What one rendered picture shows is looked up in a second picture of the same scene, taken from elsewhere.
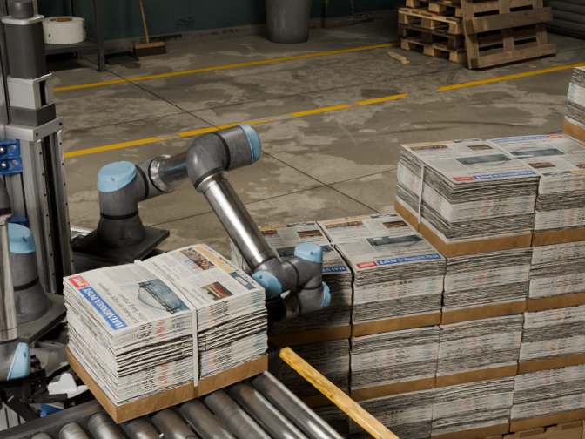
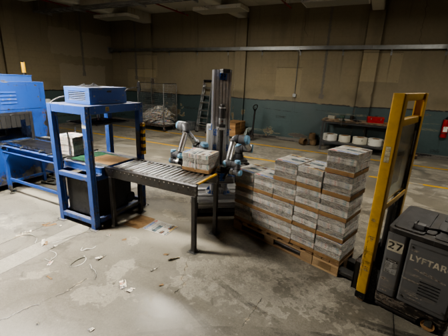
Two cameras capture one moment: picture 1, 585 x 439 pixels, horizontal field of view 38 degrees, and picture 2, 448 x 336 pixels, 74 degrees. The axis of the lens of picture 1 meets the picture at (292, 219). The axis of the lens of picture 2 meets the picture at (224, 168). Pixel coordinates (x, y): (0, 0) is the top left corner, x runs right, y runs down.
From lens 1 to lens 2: 2.98 m
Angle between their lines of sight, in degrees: 57
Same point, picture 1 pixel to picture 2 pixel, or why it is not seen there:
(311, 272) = (234, 165)
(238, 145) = (241, 138)
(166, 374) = (190, 164)
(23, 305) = not seen: hidden behind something
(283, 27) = not seen: outside the picture
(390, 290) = (261, 182)
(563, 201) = (304, 175)
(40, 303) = not seen: hidden behind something
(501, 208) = (287, 171)
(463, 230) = (277, 173)
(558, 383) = (303, 234)
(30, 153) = (217, 132)
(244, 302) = (204, 157)
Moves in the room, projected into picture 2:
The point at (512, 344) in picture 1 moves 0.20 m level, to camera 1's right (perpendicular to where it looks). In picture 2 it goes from (289, 213) to (302, 221)
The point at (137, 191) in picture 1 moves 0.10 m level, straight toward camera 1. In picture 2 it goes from (240, 148) to (235, 149)
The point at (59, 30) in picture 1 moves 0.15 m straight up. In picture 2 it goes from (371, 141) to (373, 136)
